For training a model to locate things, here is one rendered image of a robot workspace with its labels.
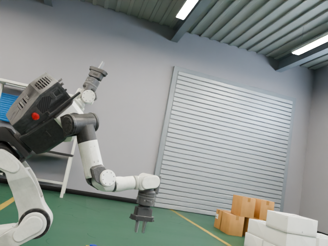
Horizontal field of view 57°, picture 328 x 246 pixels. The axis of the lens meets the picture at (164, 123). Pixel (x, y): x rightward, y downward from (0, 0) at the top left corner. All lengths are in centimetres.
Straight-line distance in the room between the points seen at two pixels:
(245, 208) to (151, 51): 390
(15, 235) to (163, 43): 599
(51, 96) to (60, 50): 529
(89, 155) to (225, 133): 582
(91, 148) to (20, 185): 40
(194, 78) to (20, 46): 370
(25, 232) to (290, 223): 284
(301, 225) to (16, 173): 305
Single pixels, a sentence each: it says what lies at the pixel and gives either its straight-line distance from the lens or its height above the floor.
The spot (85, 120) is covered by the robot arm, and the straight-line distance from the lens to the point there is 143.
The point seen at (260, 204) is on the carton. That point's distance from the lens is 525.
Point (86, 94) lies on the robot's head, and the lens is 164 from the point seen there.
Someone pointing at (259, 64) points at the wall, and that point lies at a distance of 794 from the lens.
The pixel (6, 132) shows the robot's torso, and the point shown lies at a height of 83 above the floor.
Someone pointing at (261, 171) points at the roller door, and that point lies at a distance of 749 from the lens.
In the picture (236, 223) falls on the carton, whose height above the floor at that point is 19.
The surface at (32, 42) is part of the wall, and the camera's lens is 689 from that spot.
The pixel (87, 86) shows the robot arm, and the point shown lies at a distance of 196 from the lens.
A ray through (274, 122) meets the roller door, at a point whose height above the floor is 236.
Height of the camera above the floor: 79
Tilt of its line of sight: 9 degrees up
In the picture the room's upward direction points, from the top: 10 degrees clockwise
